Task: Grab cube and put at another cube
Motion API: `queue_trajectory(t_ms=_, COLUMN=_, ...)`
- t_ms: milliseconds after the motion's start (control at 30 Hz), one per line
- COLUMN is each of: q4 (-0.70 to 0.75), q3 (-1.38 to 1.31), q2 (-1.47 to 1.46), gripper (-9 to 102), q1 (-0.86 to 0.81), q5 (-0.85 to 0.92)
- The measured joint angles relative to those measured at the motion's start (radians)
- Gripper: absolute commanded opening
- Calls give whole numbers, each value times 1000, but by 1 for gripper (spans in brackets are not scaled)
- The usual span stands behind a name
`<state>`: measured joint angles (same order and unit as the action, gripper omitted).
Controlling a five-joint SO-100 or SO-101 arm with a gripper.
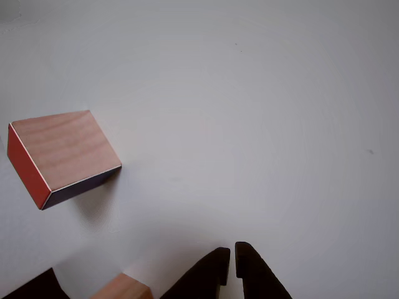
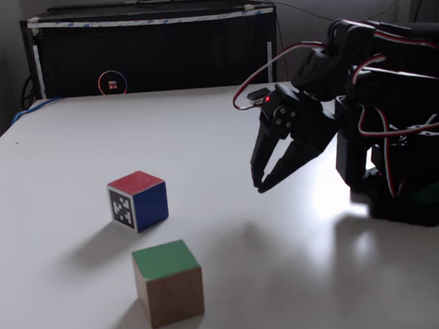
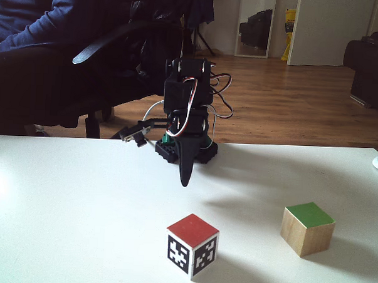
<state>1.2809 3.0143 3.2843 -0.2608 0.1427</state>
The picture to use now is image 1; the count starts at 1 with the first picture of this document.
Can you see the wooden cube with green side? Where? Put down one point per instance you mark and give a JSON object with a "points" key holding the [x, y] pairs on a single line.
{"points": [[124, 288]]}

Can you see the wooden cube with red side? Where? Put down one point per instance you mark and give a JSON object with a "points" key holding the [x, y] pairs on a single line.
{"points": [[68, 146]]}

